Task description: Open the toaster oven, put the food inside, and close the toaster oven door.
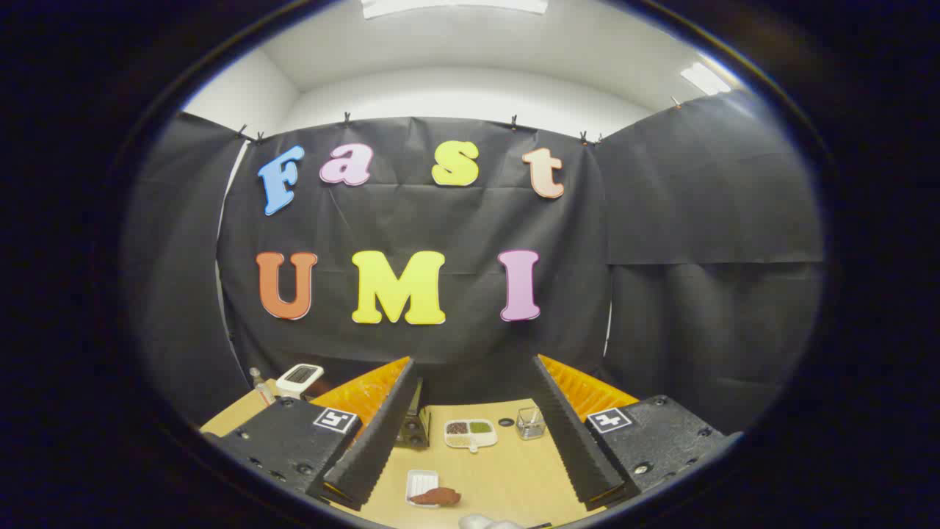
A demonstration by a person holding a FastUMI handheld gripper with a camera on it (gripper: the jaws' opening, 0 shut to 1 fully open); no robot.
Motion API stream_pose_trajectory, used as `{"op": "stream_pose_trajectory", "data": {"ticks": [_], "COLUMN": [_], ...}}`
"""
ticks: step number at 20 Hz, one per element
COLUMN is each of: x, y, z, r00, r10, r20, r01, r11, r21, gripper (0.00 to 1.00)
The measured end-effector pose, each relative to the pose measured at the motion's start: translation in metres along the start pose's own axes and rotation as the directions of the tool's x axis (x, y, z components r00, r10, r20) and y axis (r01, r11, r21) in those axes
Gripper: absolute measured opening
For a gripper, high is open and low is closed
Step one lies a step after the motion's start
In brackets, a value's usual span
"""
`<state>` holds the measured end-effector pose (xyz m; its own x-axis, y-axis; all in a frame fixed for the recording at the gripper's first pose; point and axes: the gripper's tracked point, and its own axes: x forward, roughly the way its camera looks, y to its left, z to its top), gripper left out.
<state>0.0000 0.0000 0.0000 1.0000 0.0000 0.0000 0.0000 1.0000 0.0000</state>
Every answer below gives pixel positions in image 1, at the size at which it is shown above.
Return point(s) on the white divided dish of grains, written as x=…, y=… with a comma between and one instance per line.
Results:
x=470, y=433

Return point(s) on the brown meat slice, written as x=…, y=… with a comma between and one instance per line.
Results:
x=437, y=497

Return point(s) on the white rectangular tray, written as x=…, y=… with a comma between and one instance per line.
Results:
x=420, y=481

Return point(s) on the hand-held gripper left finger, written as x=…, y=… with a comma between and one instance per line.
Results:
x=382, y=433

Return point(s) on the white toaster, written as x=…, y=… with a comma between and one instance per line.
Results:
x=299, y=376

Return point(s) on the small ceiling light panel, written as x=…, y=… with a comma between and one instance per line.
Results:
x=705, y=78

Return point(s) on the black toaster oven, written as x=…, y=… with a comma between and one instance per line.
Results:
x=415, y=433

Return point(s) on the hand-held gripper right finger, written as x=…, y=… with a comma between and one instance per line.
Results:
x=569, y=433

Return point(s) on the clear utensil holder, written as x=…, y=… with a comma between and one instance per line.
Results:
x=530, y=424

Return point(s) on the long ceiling light panel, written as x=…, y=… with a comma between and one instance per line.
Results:
x=455, y=6

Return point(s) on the clear plastic bottle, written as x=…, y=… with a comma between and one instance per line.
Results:
x=261, y=389

